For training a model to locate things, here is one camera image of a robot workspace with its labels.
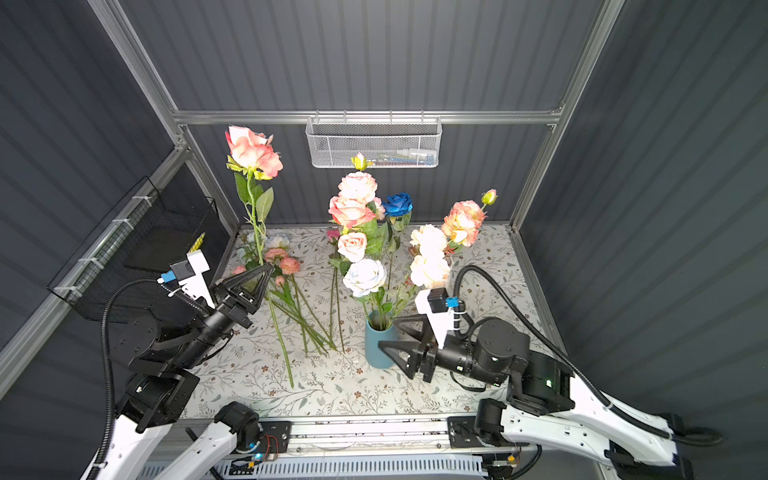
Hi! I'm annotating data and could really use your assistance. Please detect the blue ceramic vase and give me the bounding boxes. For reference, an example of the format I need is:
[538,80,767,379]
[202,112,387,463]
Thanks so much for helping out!
[365,321,398,369]

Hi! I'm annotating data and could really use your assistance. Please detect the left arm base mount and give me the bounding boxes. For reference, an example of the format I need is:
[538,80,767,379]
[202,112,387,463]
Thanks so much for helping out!
[235,421,293,461]

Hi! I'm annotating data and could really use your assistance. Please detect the items in white basket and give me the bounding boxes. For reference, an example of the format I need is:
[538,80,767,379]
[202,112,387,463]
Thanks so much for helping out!
[364,148,439,168]

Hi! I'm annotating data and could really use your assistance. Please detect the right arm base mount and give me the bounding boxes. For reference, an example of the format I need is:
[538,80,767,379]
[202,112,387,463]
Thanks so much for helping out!
[446,415,484,449]

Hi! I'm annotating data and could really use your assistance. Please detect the yellow marker pen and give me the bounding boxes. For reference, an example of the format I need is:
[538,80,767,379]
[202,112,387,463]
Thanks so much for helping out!
[188,233,205,253]

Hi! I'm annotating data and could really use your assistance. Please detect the floral patterned table mat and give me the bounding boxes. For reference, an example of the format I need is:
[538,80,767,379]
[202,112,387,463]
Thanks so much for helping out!
[179,224,577,420]

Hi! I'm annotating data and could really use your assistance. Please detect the white wire mesh basket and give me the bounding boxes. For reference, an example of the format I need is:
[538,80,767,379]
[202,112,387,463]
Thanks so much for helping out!
[305,117,443,169]

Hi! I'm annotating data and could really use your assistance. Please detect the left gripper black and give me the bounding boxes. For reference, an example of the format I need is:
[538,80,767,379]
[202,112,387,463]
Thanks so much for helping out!
[175,263,269,374]

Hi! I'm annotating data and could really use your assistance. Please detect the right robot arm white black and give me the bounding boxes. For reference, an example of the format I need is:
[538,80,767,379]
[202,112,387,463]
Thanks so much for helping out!
[378,315,694,479]

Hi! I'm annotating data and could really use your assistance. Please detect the white rose stem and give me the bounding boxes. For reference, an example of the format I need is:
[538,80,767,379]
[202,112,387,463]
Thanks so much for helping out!
[343,258,391,331]

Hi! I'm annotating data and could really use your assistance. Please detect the pile of artificial flowers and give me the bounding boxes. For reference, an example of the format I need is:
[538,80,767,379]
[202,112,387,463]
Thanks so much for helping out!
[233,228,337,354]

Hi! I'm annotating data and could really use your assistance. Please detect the blue artificial rose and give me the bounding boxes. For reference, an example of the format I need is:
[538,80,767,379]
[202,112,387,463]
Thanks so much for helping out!
[382,192,413,274]

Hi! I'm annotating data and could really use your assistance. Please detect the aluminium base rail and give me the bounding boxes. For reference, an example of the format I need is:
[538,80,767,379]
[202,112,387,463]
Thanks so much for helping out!
[149,413,601,463]

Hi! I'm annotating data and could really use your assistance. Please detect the pink carnation flower stem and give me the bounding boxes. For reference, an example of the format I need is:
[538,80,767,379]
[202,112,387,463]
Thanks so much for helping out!
[329,152,385,233]

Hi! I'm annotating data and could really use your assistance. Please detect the black wire basket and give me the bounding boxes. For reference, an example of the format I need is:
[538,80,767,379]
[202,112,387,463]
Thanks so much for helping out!
[47,171,230,326]

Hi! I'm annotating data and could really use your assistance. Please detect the white ribbed ceramic vase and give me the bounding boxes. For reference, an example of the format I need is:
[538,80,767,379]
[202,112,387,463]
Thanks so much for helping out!
[442,255,454,288]

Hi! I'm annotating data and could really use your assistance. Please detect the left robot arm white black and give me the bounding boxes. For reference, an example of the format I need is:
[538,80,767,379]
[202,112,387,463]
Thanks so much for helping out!
[83,260,274,479]

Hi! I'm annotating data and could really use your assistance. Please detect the white peony flower stem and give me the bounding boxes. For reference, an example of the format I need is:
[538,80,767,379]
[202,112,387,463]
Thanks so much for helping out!
[385,224,448,323]

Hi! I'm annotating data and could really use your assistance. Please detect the peach rose flower stem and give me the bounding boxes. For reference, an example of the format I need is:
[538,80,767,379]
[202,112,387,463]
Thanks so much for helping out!
[441,189,498,251]

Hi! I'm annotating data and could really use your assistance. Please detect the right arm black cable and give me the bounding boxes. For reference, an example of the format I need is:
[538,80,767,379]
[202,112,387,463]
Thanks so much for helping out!
[452,263,726,448]

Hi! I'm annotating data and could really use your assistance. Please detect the large pink rose stem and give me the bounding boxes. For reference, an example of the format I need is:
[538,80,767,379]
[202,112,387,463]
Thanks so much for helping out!
[329,196,385,263]

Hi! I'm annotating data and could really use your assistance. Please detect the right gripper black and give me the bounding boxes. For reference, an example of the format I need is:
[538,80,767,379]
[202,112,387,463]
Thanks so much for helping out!
[377,310,502,388]

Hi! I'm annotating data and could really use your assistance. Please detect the small pale pink rose stem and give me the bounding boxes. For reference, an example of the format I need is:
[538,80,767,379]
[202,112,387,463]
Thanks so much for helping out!
[328,230,367,276]

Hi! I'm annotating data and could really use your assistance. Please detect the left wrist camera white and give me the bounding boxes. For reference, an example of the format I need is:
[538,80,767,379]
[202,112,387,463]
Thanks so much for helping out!
[156,250,215,308]

